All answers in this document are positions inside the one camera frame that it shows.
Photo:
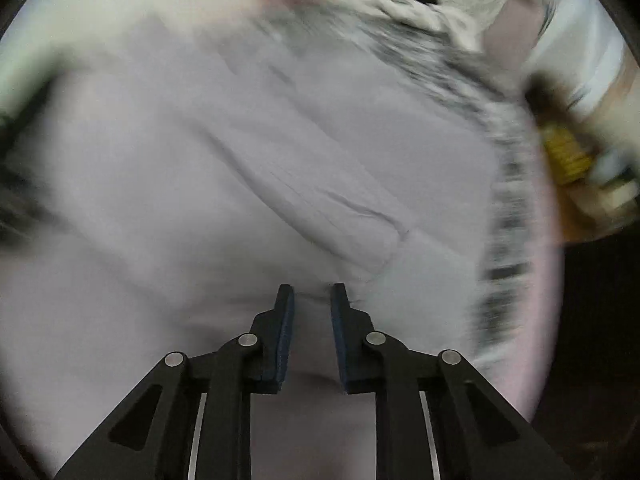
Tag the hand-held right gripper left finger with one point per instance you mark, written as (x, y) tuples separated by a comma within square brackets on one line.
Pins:
[(284, 332)]

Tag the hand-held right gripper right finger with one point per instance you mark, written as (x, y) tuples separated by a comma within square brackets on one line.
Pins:
[(340, 332)]

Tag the light grey garment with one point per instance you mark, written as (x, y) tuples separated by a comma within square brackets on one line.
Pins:
[(200, 170)]

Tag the black and white patterned cloth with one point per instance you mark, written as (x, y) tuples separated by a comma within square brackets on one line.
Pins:
[(440, 75)]

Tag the yellow and brown object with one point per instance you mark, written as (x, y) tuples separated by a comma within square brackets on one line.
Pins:
[(567, 155)]

